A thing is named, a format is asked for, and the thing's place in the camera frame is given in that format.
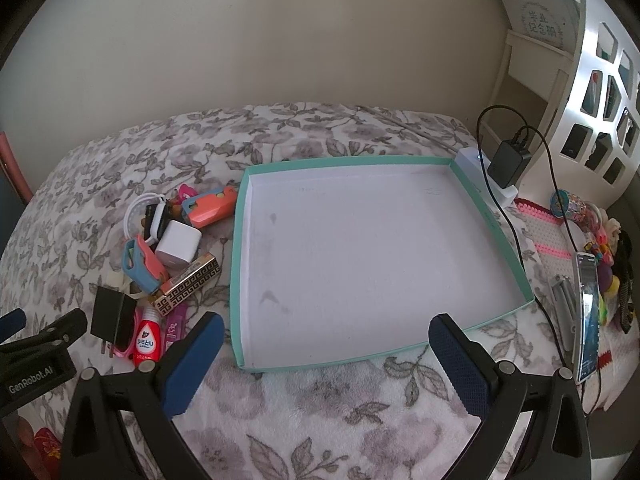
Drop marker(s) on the grey floral blanket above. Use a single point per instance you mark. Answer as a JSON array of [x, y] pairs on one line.
[[125, 170]]

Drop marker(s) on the dark teal cabinet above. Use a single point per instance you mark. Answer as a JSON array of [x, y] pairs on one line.
[[7, 185]]

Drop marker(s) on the white power strip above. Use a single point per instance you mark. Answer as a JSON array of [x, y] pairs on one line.
[[467, 160]]

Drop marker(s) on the smartphone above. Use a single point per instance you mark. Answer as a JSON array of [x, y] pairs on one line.
[[587, 320]]

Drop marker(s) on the gold and black patterned box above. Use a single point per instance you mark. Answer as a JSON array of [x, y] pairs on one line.
[[187, 280]]

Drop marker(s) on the black power adapter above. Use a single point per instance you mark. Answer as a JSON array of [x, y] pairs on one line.
[[507, 165]]

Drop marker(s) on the white charger cube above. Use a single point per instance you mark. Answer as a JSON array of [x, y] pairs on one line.
[[175, 242]]

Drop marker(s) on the pink hair clip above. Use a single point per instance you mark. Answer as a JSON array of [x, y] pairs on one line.
[[175, 327]]

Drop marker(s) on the red floral item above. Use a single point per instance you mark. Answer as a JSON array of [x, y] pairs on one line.
[[47, 445]]

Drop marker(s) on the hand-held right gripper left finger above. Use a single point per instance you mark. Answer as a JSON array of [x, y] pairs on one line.
[[195, 360]]

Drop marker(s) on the pile of small colourful toys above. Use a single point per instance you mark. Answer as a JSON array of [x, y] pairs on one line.
[[607, 260]]

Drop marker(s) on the grey metal phone stand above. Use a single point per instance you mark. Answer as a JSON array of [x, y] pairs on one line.
[[562, 300]]

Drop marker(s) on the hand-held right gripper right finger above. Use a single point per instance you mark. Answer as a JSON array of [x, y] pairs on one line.
[[460, 360]]

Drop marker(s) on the pink and brown toy figure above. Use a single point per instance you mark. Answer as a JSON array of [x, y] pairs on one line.
[[186, 191]]

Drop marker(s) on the white shelf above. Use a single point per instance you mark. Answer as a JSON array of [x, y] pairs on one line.
[[525, 85]]

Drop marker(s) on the black charger plug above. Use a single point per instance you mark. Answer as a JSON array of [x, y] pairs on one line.
[[110, 315]]

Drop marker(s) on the white book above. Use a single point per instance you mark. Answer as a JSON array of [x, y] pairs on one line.
[[540, 10]]

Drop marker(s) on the teal-edged white box tray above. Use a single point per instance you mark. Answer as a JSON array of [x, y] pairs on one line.
[[375, 260]]

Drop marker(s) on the white cutout panel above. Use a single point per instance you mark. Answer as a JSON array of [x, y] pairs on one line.
[[590, 105]]

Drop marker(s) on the colourful printed tube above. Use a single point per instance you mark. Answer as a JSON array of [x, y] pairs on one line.
[[565, 204]]

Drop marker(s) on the small red bottle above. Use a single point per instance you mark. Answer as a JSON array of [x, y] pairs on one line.
[[148, 335]]

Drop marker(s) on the coral and blue folding toy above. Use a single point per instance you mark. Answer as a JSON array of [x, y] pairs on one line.
[[145, 265], [212, 210]]

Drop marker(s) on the white and pink crochet mat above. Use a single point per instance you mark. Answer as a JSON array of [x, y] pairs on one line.
[[550, 240]]

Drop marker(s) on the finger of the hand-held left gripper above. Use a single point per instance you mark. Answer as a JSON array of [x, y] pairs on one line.
[[60, 325], [10, 325]]

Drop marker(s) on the pink curved frame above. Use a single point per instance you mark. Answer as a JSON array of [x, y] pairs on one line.
[[12, 165]]

